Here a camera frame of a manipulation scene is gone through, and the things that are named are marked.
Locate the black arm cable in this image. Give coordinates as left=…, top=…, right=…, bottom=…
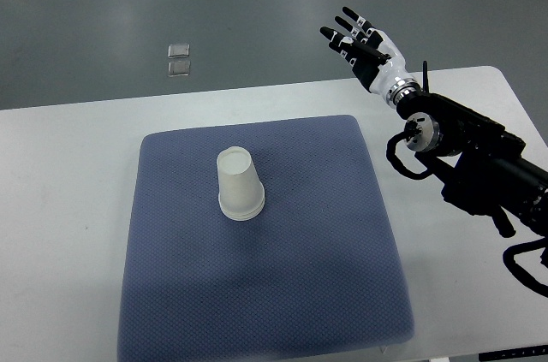
left=385, top=130, right=433, bottom=180

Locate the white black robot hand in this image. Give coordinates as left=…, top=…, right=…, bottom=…
left=320, top=7, right=420, bottom=108

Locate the white paper cup on cushion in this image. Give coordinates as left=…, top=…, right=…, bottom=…
left=219, top=202, right=265, bottom=222

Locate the black table edge label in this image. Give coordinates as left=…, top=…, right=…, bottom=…
left=478, top=345, right=548, bottom=361

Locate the blue grey fabric cushion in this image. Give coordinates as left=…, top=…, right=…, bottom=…
left=117, top=115, right=414, bottom=361

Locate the upper metal floor plate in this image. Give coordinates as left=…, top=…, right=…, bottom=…
left=168, top=43, right=189, bottom=58

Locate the white paper cup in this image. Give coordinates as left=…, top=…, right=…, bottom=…
left=219, top=202, right=265, bottom=222
left=217, top=146, right=265, bottom=212

